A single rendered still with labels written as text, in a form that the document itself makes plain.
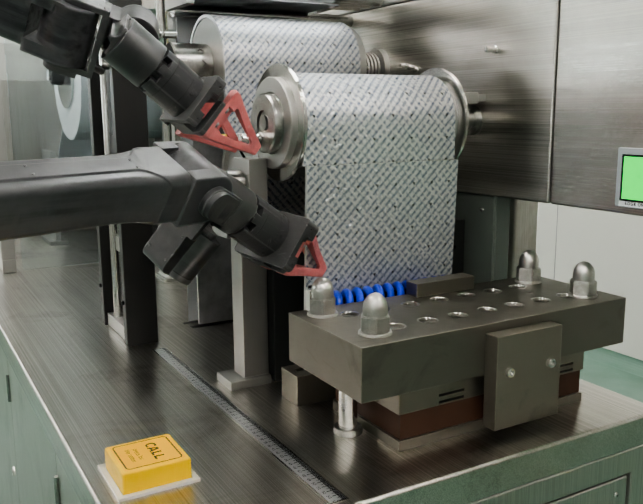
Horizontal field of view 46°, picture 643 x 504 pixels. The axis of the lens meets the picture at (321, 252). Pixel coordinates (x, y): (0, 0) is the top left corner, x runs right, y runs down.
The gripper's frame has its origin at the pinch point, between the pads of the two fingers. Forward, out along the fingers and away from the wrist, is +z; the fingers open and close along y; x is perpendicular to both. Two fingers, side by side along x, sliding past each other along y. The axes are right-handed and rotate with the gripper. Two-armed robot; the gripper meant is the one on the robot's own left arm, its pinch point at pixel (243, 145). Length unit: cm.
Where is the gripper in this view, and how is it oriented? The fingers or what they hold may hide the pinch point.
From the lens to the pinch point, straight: 95.3
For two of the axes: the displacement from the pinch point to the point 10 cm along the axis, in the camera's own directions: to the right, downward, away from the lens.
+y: 5.0, 1.6, -8.5
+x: 5.5, -8.2, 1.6
